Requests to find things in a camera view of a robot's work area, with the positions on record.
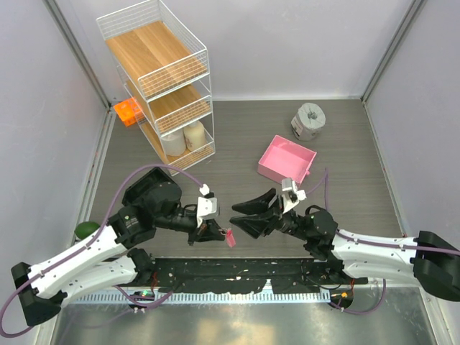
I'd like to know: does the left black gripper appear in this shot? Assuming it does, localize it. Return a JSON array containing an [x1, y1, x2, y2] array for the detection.
[[155, 206, 226, 245]]

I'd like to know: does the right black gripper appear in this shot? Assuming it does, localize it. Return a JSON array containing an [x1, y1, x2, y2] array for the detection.
[[231, 187, 311, 241]]

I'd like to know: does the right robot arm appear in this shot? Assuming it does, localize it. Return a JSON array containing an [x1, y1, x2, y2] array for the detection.
[[230, 188, 459, 302]]

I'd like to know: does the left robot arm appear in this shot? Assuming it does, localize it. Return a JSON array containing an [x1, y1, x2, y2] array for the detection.
[[11, 182, 226, 327]]

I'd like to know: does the pink plastic box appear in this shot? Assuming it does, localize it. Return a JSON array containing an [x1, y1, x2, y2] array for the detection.
[[257, 135, 317, 185]]

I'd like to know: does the white toilet paper roll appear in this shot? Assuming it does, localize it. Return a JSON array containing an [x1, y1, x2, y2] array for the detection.
[[160, 129, 187, 157]]

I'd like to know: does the cream lotion bottle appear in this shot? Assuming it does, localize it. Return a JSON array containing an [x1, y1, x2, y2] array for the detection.
[[183, 121, 207, 152]]

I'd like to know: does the grey wrapped paper roll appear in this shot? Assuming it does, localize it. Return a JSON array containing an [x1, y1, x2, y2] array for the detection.
[[290, 103, 326, 142]]

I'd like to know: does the green lime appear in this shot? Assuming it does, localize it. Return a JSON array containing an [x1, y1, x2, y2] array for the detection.
[[74, 221, 100, 240]]

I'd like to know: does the orange plastic crate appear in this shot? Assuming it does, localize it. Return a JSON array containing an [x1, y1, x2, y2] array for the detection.
[[113, 97, 144, 127]]

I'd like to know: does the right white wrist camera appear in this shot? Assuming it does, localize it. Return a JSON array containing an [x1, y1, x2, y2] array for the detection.
[[281, 178, 307, 214]]

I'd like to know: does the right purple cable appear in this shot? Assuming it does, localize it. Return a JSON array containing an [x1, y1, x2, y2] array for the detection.
[[301, 167, 460, 257]]

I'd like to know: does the purple cable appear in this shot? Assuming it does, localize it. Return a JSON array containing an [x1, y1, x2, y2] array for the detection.
[[301, 167, 460, 257], [0, 164, 206, 337]]

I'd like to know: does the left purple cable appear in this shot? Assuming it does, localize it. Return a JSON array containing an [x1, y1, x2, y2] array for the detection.
[[0, 164, 206, 337]]

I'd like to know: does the white slotted cable duct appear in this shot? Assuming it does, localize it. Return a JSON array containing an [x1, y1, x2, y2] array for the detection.
[[72, 288, 331, 305]]

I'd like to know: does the white wire shelf rack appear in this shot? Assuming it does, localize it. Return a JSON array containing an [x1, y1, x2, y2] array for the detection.
[[96, 1, 216, 170]]

